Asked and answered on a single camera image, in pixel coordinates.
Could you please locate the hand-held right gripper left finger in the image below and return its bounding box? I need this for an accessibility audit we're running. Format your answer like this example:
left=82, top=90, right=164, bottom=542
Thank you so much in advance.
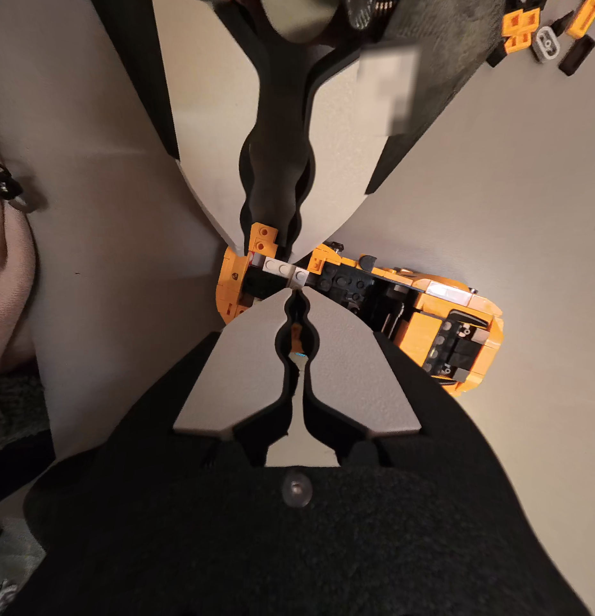
left=173, top=289, right=304, bottom=441

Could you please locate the grey lego plate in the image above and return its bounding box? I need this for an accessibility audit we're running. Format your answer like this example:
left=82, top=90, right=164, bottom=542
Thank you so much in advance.
left=262, top=255, right=312, bottom=287

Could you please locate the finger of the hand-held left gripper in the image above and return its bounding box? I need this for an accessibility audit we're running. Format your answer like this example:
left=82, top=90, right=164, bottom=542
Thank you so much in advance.
left=153, top=0, right=269, bottom=253
left=290, top=44, right=419, bottom=261

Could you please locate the black earphone with cable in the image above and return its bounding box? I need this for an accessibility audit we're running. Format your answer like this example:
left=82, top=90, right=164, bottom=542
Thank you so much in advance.
left=0, top=159, right=33, bottom=212

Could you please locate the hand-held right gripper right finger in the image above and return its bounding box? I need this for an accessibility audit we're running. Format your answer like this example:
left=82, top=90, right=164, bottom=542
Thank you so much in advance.
left=296, top=289, right=422, bottom=439

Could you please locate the grey fleece jacket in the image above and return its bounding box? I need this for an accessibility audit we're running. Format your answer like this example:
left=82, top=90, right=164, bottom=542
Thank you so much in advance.
left=0, top=366, right=57, bottom=501

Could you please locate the pile of small lego pieces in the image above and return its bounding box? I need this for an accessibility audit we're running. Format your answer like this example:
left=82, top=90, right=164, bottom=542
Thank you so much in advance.
left=485, top=0, right=595, bottom=78

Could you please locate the orange lego car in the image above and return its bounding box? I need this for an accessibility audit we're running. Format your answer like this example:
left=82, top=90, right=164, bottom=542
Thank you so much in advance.
left=216, top=222, right=503, bottom=395

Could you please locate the pink shirt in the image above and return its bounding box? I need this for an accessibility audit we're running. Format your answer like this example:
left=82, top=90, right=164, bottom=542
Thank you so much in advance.
left=0, top=193, right=38, bottom=371

